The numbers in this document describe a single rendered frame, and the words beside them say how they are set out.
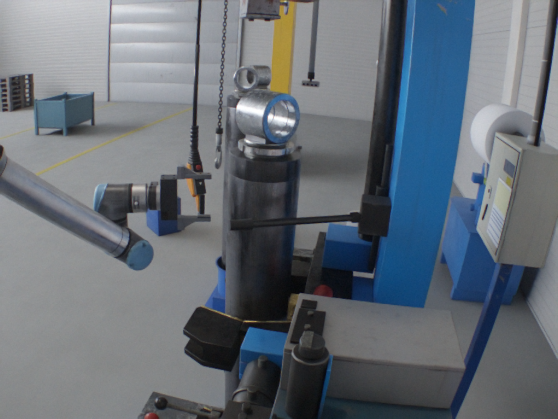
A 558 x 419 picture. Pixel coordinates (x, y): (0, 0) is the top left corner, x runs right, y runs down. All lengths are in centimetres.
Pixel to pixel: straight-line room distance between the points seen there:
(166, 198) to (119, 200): 14
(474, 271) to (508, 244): 205
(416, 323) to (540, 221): 66
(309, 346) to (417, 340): 31
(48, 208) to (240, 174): 54
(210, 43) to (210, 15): 81
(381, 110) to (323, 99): 1060
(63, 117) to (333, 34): 701
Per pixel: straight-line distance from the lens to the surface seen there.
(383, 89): 139
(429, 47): 118
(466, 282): 363
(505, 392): 296
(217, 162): 224
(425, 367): 99
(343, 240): 149
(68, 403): 257
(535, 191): 153
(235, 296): 144
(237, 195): 129
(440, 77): 119
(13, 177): 107
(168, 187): 132
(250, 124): 127
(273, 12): 144
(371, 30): 1190
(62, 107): 904
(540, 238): 160
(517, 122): 179
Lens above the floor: 179
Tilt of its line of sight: 21 degrees down
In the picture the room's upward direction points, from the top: 4 degrees clockwise
